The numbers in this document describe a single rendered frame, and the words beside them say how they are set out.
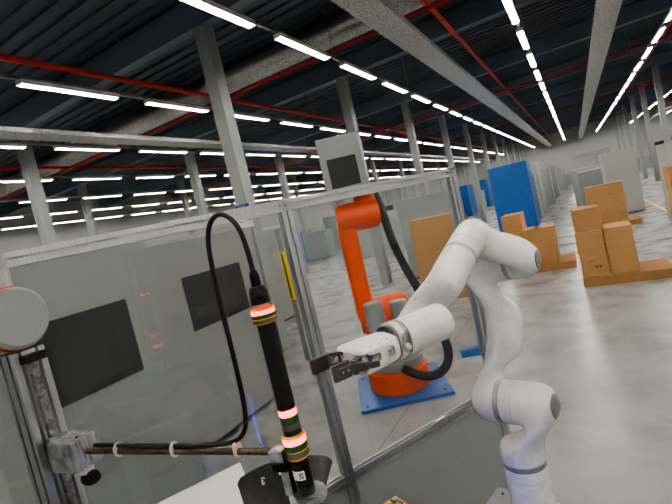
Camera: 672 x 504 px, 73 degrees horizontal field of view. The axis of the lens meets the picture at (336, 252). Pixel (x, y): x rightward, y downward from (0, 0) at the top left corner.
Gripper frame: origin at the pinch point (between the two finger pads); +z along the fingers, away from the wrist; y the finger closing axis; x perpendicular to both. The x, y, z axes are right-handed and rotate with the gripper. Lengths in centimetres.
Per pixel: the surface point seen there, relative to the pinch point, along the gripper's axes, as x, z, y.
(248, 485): -26.4, 14.0, 24.2
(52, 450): -10, 50, 51
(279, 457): -12.4, 12.8, 1.5
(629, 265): -138, -688, 289
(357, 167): 77, -234, 300
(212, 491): -32, 19, 41
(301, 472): -15.2, 10.5, -1.8
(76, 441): -9, 44, 46
